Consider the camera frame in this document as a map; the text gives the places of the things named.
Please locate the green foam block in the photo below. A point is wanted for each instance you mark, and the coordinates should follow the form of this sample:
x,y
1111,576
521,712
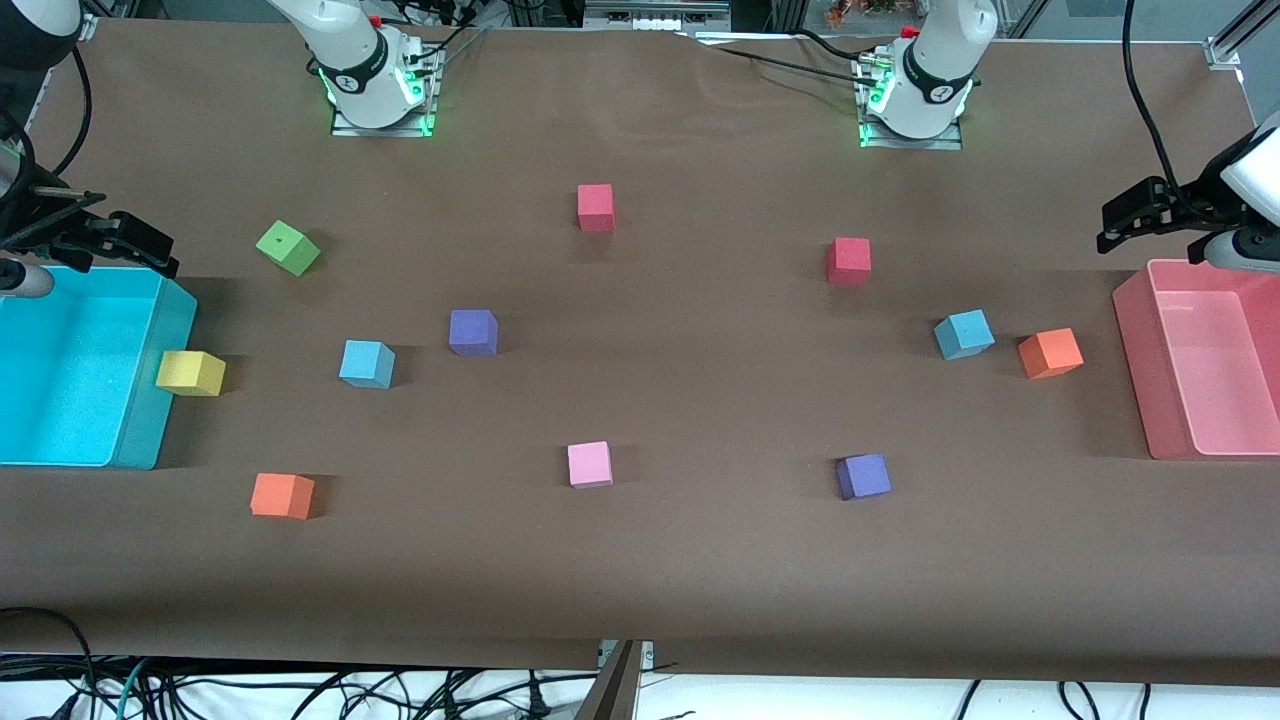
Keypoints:
x,y
288,248

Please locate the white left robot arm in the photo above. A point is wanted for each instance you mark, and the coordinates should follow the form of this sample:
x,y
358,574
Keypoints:
x,y
935,70

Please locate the red foam block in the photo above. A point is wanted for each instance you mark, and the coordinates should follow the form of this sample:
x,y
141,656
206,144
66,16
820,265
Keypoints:
x,y
849,260
596,207

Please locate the aluminium profile post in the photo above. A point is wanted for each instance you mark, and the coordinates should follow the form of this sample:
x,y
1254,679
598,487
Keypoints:
x,y
615,690

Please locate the grey equipment box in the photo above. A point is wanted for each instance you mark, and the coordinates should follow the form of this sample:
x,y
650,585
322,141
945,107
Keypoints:
x,y
655,12

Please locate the pink foam block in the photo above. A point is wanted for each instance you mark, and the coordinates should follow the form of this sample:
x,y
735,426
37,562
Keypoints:
x,y
590,465

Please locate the purple foam block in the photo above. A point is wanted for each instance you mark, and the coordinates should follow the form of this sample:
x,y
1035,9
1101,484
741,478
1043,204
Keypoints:
x,y
473,332
863,476

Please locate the orange foam block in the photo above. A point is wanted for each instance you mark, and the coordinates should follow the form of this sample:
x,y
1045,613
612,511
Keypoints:
x,y
282,496
1050,354

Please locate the light blue foam block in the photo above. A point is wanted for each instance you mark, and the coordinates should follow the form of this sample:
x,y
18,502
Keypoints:
x,y
964,334
366,364

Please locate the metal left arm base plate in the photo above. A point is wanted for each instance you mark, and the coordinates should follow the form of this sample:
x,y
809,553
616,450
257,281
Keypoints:
x,y
950,144

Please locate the pink plastic bin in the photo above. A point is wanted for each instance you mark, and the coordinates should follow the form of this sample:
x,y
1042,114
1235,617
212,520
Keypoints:
x,y
1215,370

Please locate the metal corner bracket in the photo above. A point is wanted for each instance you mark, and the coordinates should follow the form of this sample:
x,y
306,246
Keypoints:
x,y
1226,52
80,28

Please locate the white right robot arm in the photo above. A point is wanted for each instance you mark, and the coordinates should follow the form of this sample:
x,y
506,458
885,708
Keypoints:
x,y
360,70

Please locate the cyan plastic bin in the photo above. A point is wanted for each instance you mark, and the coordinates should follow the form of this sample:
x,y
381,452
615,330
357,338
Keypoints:
x,y
70,370

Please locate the yellow foam block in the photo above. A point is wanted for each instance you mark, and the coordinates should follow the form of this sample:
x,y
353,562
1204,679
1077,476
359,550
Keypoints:
x,y
190,373

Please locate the brown table cover sheet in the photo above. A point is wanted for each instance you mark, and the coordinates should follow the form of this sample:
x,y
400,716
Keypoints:
x,y
700,580

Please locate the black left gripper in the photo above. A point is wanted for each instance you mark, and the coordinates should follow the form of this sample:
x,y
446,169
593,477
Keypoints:
x,y
1196,205

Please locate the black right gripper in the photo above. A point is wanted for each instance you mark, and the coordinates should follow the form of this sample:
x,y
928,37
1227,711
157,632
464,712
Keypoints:
x,y
32,222

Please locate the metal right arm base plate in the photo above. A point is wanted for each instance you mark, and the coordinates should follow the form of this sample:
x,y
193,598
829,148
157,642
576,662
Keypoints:
x,y
345,129

